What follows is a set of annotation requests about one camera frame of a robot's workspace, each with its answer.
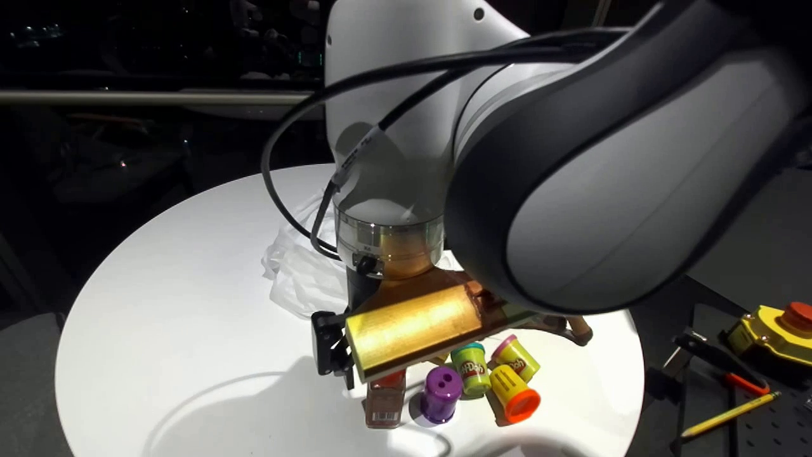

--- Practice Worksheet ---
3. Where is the grey slanted panel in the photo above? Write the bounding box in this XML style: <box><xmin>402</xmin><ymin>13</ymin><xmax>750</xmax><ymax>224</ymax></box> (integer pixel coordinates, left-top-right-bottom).
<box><xmin>688</xmin><ymin>161</ymin><xmax>812</xmax><ymax>311</ymax></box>

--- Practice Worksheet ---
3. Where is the play-doh can orange lid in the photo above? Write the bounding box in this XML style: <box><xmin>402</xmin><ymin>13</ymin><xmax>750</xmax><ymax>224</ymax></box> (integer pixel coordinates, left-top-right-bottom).
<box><xmin>486</xmin><ymin>363</ymin><xmax>543</xmax><ymax>426</ymax></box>

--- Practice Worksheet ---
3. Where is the white crumpled plastic bag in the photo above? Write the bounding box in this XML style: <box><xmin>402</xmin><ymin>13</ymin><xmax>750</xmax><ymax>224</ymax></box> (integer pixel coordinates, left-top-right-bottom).
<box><xmin>262</xmin><ymin>224</ymin><xmax>349</xmax><ymax>320</ymax></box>

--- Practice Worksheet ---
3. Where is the yellow pencil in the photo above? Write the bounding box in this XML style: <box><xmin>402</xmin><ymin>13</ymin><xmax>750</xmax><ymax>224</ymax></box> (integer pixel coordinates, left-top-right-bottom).
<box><xmin>678</xmin><ymin>387</ymin><xmax>780</xmax><ymax>441</ymax></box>

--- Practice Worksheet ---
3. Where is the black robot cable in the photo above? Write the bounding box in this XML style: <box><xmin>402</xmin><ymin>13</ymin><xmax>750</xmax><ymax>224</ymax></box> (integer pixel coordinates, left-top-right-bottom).
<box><xmin>259</xmin><ymin>27</ymin><xmax>632</xmax><ymax>260</ymax></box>

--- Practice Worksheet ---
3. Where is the play-doh can pink lid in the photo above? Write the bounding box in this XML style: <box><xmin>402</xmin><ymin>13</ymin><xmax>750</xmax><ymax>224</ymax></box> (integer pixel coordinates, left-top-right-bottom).
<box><xmin>489</xmin><ymin>333</ymin><xmax>543</xmax><ymax>385</ymax></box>

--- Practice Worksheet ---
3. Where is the red black screwdriver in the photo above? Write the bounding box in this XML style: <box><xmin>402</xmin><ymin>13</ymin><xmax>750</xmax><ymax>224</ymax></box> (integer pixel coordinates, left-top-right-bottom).
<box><xmin>671</xmin><ymin>328</ymin><xmax>773</xmax><ymax>399</ymax></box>

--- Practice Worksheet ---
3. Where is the play-doh can green lid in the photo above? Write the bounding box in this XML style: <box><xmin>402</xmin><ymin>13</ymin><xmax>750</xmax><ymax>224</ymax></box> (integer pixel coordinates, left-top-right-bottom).
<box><xmin>452</xmin><ymin>340</ymin><xmax>495</xmax><ymax>400</ymax></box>

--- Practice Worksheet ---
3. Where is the purple play-doh can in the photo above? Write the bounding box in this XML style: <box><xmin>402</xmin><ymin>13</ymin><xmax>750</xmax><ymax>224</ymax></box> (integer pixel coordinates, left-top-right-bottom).
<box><xmin>418</xmin><ymin>363</ymin><xmax>465</xmax><ymax>426</ymax></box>

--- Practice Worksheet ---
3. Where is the grey window rail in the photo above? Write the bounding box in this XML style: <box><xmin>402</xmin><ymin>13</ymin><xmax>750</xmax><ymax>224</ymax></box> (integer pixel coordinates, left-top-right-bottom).
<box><xmin>0</xmin><ymin>89</ymin><xmax>326</xmax><ymax>109</ymax></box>

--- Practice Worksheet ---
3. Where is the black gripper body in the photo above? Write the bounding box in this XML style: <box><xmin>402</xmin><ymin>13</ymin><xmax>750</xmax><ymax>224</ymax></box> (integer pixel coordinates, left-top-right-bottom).
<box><xmin>353</xmin><ymin>250</ymin><xmax>465</xmax><ymax>306</ymax></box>

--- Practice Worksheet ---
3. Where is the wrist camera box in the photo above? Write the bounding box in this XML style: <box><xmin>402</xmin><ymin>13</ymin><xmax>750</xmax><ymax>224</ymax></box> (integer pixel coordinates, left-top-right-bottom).
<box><xmin>310</xmin><ymin>280</ymin><xmax>492</xmax><ymax>391</ymax></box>

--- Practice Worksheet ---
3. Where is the yellow emergency stop button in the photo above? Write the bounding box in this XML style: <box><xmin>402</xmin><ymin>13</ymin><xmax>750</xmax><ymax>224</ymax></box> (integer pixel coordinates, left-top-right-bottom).
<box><xmin>728</xmin><ymin>300</ymin><xmax>812</xmax><ymax>367</ymax></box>

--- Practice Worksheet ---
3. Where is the brown moose plush toy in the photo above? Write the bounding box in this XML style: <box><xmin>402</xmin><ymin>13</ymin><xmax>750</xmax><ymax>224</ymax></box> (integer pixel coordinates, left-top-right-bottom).
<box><xmin>541</xmin><ymin>311</ymin><xmax>596</xmax><ymax>347</ymax></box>

